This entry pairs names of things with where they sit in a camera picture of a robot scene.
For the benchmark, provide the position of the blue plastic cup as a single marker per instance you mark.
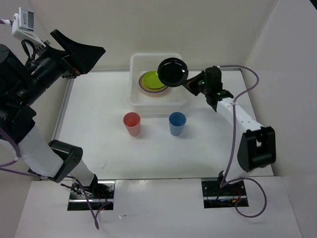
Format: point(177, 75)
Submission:
point(177, 121)

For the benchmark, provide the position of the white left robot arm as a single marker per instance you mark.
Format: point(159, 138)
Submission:
point(21, 84)

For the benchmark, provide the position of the red plastic cup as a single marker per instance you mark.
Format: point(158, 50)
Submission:
point(132, 122)

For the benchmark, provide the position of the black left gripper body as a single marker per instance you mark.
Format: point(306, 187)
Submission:
point(48, 68)

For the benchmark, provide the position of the black plastic plate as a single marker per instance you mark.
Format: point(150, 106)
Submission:
point(172, 72)

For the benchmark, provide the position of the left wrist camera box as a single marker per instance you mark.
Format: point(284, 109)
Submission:
point(23, 28)

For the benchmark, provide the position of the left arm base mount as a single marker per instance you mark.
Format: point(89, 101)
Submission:
point(102, 199)

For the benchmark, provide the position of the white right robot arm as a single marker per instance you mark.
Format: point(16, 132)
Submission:
point(253, 145)

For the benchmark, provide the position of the purple plastic plate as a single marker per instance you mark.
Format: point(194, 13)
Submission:
point(144, 87)

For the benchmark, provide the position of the round bamboo woven plate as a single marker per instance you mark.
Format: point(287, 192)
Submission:
point(150, 82)

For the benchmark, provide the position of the translucent white plastic bin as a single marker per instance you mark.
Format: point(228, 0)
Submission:
point(152, 106)

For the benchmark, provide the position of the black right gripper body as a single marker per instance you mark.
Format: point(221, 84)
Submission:
point(207, 89)

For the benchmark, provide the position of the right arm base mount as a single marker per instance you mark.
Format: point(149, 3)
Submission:
point(229, 196)

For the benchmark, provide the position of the green plastic plate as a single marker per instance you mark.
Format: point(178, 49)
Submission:
point(151, 80)

